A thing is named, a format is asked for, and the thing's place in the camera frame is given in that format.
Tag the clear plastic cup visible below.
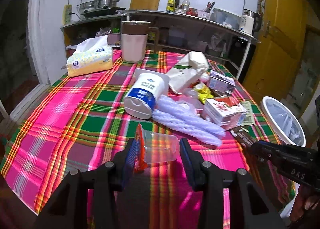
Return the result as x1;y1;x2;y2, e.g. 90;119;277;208
135;124;180;172

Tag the white trash bin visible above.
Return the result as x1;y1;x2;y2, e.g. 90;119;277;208
261;96;306;147

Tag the yellow wooden door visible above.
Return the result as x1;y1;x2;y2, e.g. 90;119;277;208
242;0;310;104

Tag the yellow snack packet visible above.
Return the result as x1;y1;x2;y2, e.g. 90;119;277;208
193;82;214;104

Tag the clear storage container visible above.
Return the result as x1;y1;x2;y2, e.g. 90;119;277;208
210;8;241;29

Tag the red strawberry milk carton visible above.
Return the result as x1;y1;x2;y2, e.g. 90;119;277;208
202;97;247;130

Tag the green wrapper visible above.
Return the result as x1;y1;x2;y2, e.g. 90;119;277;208
241;101;255;126

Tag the metal kitchen shelf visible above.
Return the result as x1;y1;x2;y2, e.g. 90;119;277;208
61;9;260;77

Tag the white blue yogurt tub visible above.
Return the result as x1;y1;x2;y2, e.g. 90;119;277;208
123;68;170;120

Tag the green glass bottle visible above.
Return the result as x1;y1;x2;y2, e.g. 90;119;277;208
165;0;175;12

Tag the steel cooking pot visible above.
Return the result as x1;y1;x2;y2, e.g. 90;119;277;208
95;0;120;9

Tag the pink plaid tablecloth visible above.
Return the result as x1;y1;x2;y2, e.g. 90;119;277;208
0;49;297;229

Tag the pink jug brown lid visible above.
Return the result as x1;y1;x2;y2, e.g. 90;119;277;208
120;20;159;63

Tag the yellow tissue pack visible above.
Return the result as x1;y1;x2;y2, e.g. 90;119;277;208
66;35;113;77

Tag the person's right hand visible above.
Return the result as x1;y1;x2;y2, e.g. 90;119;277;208
290;185;319;222

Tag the white power strip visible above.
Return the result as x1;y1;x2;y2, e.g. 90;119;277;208
62;5;72;25

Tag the white electric kettle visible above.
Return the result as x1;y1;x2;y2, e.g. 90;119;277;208
239;9;262;35

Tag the brown snack wrapper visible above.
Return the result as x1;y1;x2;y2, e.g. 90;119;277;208
229;127;257;148

